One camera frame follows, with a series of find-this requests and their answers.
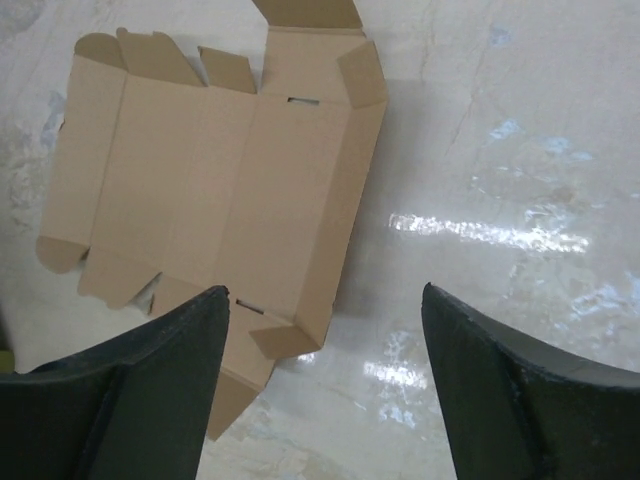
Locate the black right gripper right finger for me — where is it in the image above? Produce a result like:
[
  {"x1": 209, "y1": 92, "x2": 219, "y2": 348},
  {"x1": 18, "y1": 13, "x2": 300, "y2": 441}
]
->
[{"x1": 421, "y1": 283, "x2": 639, "y2": 479}]

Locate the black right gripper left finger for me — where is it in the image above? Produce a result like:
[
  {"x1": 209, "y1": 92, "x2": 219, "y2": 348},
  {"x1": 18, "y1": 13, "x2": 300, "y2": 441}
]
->
[{"x1": 1, "y1": 286, "x2": 230, "y2": 479}]

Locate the brown cardboard paper box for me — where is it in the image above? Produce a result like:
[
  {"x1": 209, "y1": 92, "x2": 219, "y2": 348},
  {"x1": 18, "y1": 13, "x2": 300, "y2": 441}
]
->
[{"x1": 36, "y1": 1, "x2": 389, "y2": 439}]

